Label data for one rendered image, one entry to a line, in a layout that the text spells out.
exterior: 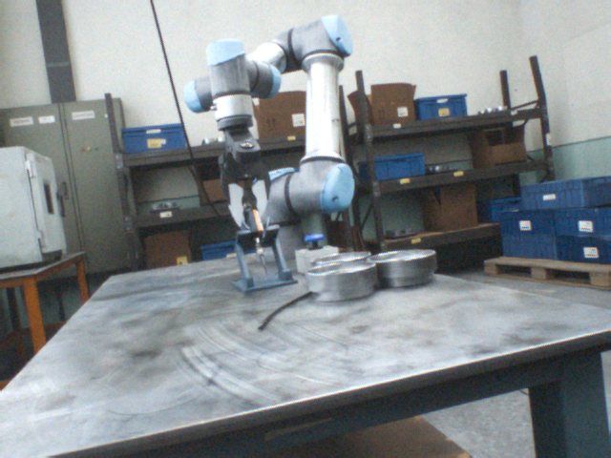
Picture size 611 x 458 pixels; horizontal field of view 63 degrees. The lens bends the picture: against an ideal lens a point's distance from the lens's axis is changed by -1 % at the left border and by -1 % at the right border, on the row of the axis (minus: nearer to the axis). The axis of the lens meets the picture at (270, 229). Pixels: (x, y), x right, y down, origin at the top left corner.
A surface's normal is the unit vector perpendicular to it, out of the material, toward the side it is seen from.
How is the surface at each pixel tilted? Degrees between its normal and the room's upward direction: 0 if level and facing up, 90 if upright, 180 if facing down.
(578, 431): 90
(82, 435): 0
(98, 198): 90
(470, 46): 90
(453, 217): 92
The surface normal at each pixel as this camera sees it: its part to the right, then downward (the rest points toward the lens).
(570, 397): 0.21, 0.02
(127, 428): -0.14, -0.99
